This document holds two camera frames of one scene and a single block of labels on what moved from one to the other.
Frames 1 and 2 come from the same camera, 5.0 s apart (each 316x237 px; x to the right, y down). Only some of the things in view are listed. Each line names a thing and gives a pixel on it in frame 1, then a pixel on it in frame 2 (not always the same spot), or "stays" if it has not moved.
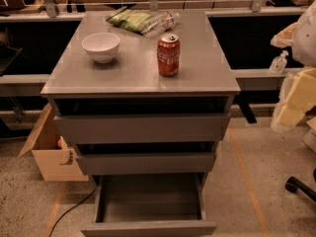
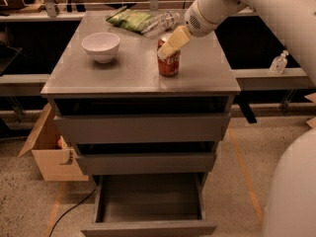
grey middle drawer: (145, 163) stays
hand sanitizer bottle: (278, 64) stays
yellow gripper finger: (290, 115) -> (165, 51)
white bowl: (103, 46) stays
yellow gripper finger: (303, 91) -> (180, 38)
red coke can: (168, 54) stays
